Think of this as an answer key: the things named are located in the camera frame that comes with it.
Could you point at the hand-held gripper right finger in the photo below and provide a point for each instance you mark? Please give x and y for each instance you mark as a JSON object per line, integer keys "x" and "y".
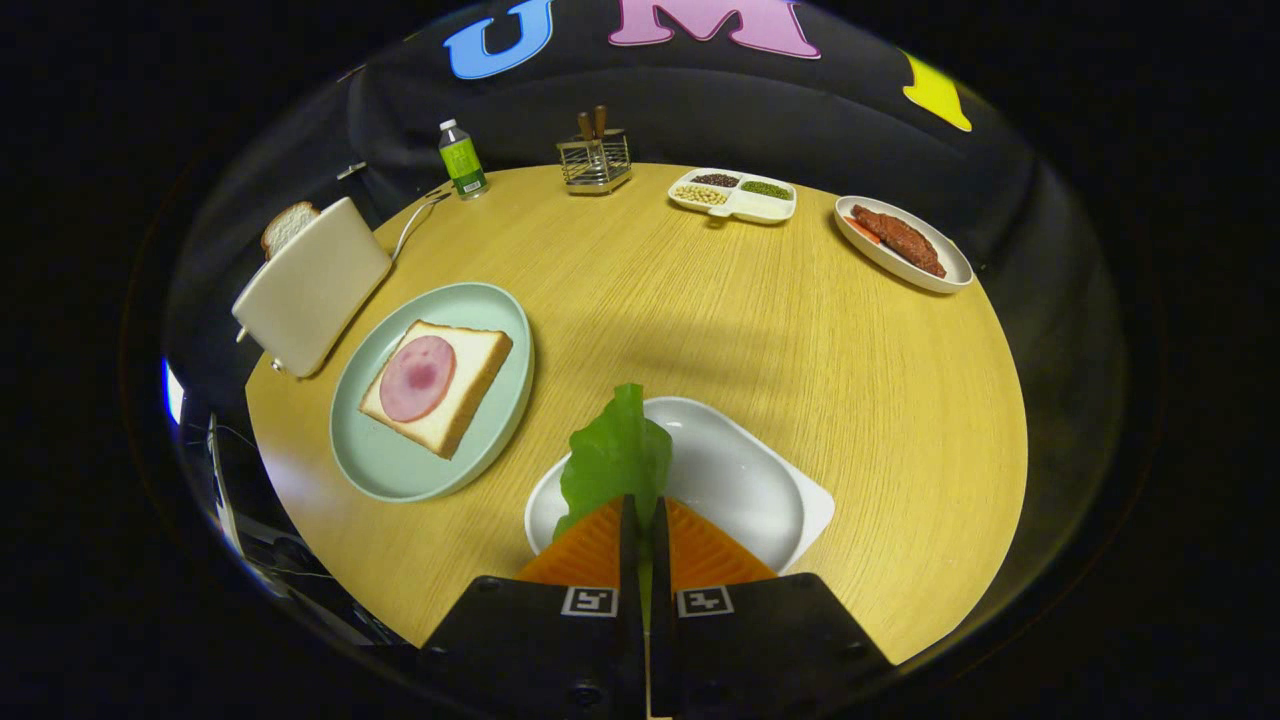
{"x": 760, "y": 650}

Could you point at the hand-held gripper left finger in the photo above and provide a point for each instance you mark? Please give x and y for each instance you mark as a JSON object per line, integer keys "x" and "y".
{"x": 545, "y": 650}

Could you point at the green lettuce leaf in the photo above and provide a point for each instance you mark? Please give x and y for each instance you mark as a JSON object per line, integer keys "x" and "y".
{"x": 615, "y": 450}

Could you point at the toasted bread slice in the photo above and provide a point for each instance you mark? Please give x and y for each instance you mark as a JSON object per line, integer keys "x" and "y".
{"x": 288, "y": 225}

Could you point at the white square plate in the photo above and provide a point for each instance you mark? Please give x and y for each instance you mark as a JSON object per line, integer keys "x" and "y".
{"x": 730, "y": 480}

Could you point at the light green round plate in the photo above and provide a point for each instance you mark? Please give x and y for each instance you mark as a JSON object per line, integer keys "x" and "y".
{"x": 400, "y": 465}

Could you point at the white bread slice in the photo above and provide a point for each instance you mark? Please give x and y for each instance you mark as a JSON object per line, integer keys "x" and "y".
{"x": 475, "y": 375}

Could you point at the pink ham slice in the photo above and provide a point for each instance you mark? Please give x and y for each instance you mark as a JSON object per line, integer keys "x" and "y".
{"x": 418, "y": 378}

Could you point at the white edged dark device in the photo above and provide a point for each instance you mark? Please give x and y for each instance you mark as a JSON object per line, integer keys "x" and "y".
{"x": 225, "y": 500}

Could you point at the white oval plate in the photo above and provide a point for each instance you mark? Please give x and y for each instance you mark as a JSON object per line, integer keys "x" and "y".
{"x": 950, "y": 265}

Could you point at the white toaster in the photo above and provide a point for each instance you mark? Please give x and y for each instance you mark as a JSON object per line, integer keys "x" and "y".
{"x": 310, "y": 290}

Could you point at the red meat strips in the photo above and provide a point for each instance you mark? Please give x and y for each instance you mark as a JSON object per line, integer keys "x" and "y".
{"x": 900, "y": 240}

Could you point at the white divided dish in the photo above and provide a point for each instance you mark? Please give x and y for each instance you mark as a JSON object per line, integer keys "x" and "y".
{"x": 765, "y": 208}

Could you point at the pile of yellow beans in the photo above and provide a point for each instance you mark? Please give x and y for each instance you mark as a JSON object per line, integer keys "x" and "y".
{"x": 700, "y": 195}

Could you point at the pile of green beans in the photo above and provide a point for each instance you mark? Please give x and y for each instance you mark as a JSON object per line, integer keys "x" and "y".
{"x": 766, "y": 189}

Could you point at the pile of dark beans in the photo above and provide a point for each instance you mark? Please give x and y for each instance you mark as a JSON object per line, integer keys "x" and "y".
{"x": 716, "y": 180}

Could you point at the green label water bottle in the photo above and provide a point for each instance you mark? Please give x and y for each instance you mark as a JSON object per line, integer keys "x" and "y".
{"x": 463, "y": 165}

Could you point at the silver cloth clip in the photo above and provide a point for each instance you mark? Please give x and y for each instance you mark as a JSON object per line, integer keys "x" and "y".
{"x": 351, "y": 171}

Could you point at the black backdrop cloth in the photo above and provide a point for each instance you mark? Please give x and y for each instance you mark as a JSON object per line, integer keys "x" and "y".
{"x": 850, "y": 130}

